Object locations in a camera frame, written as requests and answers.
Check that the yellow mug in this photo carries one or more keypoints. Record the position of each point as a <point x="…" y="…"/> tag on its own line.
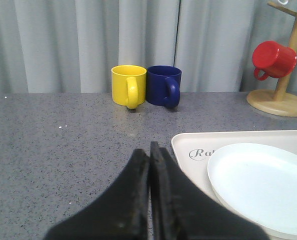
<point x="128" y="85"/>

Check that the red ribbed mug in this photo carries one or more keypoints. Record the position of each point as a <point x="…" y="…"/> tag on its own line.
<point x="274" y="60"/>

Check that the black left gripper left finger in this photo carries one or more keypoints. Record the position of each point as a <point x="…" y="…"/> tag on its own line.
<point x="120" y="213"/>

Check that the white round plate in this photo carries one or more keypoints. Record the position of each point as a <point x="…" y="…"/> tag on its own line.
<point x="259" y="183"/>

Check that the cream rabbit print tray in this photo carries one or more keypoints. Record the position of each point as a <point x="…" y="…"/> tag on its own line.
<point x="193" y="151"/>

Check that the grey pleated curtain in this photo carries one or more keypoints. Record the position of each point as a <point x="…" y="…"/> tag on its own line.
<point x="70" y="46"/>

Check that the wooden mug tree stand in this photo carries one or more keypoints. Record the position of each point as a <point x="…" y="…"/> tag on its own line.
<point x="278" y="102"/>

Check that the navy blue mug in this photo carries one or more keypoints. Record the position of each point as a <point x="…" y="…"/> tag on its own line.
<point x="163" y="86"/>

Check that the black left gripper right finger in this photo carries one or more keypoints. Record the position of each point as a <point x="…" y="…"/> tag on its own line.
<point x="181" y="211"/>

